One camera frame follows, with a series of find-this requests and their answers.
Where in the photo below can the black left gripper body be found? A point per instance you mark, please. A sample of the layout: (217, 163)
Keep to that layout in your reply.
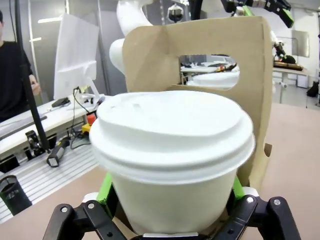
(240, 3)

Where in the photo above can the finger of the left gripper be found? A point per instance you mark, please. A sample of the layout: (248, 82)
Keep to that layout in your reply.
(246, 11)
(285, 12)

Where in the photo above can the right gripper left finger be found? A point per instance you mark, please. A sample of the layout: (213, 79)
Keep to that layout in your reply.
(92, 217)

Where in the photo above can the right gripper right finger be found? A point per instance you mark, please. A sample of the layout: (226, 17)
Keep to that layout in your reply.
(252, 215)

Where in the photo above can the brown cardboard cup carrier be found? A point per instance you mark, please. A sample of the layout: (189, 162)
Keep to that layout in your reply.
(212, 37)

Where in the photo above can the white paper cup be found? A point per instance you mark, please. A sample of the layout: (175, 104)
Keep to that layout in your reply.
(175, 200)

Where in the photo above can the white plastic cup lid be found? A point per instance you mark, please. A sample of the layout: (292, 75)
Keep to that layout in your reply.
(172, 130)

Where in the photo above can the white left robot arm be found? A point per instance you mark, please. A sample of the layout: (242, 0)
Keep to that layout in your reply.
(130, 22)

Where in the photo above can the background robot equipment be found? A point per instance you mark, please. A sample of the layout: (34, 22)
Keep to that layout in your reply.
(281, 52)

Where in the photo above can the grey ribbed aluminium platform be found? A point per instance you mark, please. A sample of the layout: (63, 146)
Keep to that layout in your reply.
(50, 180)

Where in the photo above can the wooden top background table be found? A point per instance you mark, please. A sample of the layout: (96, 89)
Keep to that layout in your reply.
(290, 71)

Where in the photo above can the white cabinet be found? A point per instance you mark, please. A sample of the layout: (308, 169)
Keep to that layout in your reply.
(302, 80)

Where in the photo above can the black yellow handheld scanner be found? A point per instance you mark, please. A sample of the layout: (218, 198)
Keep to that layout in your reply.
(57, 153)

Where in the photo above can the black mesh pen holder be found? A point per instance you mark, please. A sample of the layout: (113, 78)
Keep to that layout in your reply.
(13, 197)

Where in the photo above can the black bag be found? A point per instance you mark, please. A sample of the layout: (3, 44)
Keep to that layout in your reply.
(313, 90)

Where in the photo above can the black pole clamp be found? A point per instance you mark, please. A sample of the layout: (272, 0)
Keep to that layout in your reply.
(33, 143)

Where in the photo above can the yellow emergency stop button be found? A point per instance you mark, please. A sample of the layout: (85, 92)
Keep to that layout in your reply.
(89, 122)

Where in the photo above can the white bench table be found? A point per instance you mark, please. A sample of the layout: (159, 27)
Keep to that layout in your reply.
(20, 130)

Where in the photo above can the small black device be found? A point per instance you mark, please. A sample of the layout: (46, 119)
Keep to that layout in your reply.
(60, 102)

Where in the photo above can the man in black shirt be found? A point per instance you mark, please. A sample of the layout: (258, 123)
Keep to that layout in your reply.
(11, 80)

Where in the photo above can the white computer monitor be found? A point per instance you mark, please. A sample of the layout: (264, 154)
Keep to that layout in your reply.
(75, 47)

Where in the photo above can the grey wall panel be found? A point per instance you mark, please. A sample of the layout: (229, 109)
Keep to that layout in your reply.
(300, 43)

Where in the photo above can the black camera stand pole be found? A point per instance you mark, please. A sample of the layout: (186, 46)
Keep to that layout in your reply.
(30, 87)

